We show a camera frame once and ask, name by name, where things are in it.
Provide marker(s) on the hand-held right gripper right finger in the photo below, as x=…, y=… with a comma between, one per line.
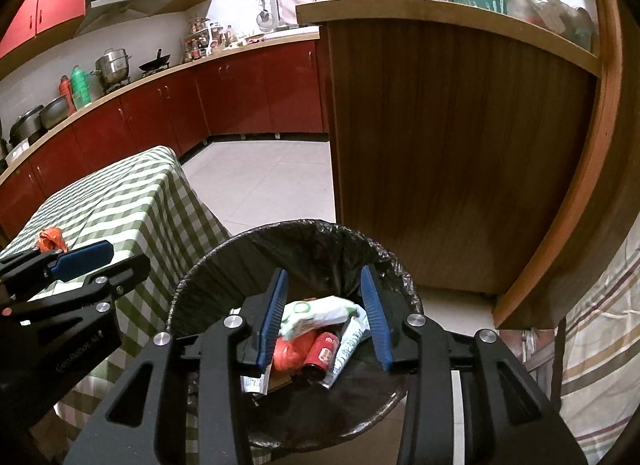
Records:
x=376, y=325

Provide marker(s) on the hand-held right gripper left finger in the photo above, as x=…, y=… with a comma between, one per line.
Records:
x=274, y=325

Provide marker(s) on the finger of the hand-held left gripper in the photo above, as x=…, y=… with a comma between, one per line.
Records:
x=125, y=275
x=82, y=257

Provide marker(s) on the white black print packet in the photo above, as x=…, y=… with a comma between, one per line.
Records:
x=350, y=340

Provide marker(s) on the red plastic bag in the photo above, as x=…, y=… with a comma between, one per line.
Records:
x=287, y=352

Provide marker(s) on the green white packet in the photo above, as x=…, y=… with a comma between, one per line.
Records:
x=310, y=315

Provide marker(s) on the red label bottle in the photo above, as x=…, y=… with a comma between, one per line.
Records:
x=322, y=351

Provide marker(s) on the white blue milk powder packet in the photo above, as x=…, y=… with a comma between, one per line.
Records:
x=255, y=384

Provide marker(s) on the black lined trash bin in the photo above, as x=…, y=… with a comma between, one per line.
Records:
x=350, y=405

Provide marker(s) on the orange crumpled bag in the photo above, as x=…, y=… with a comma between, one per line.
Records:
x=50, y=240

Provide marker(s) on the green checked tablecloth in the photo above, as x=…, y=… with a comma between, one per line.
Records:
x=110, y=195

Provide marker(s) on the white pot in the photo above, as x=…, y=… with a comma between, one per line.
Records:
x=16, y=152

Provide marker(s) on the dark lidded pot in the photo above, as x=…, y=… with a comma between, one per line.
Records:
x=26, y=125

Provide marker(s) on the steel basin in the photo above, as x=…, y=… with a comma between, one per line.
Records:
x=53, y=112

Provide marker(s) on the small red thermos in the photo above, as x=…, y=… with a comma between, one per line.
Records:
x=65, y=93

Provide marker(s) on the green thermos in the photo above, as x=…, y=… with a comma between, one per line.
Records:
x=81, y=87

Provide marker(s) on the steel steamer pot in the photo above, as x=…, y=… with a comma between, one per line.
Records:
x=112, y=69

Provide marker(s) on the wooden counter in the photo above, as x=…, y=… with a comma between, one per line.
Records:
x=450, y=145

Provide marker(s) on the black wok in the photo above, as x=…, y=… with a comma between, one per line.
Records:
x=155, y=64

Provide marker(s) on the red lower kitchen cabinets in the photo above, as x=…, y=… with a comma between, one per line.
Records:
x=235, y=95

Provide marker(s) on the striped cloth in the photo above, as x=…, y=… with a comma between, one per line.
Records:
x=600, y=345

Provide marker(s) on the group of spice bottles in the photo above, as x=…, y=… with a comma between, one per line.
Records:
x=210, y=40

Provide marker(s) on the range hood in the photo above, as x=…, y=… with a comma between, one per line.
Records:
x=125, y=7

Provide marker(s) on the hanging strainer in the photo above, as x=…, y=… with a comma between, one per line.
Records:
x=263, y=17

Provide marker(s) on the clear plastic container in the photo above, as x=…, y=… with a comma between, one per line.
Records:
x=545, y=15

